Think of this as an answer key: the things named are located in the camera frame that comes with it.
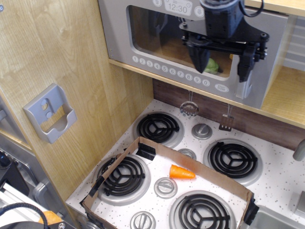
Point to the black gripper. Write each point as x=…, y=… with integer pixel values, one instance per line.
x=224, y=29

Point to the silver toy microwave door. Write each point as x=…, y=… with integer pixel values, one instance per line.
x=146, y=34

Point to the green toy broccoli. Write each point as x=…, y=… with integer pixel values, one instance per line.
x=212, y=66

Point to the hanging silver strainer spoon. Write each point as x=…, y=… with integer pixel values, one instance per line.
x=189, y=108

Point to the hanging silver spatula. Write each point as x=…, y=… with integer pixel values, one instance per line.
x=227, y=120

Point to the silver knob back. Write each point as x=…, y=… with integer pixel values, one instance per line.
x=202, y=131

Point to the back left stove burner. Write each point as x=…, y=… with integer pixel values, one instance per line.
x=160, y=127

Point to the stove burner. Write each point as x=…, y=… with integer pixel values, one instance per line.
x=160, y=127
x=127, y=183
x=201, y=210
x=234, y=158

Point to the silver knob small middle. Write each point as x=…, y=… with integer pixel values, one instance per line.
x=187, y=152

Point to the back right stove burner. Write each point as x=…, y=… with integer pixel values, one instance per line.
x=234, y=158

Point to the brown cardboard barrier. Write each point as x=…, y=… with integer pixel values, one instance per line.
x=159, y=159

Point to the orange toy carrot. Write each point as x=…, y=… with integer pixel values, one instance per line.
x=180, y=173

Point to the grey faucet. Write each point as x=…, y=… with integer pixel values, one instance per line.
x=299, y=153

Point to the silver knob centre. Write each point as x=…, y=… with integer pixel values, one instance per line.
x=165, y=188

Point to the front right stove burner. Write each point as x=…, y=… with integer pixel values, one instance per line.
x=201, y=210

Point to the front left stove burner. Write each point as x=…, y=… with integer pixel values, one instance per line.
x=127, y=183

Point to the silver sink basin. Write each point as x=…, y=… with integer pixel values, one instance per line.
x=269, y=219

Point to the silver knob front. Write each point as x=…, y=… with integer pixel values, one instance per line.
x=143, y=220

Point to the orange toy at bottom left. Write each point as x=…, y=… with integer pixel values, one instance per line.
x=51, y=217

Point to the grey wall phone holder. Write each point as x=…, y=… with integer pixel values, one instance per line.
x=46, y=105

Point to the grey oven door handle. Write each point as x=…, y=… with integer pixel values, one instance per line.
x=45, y=195

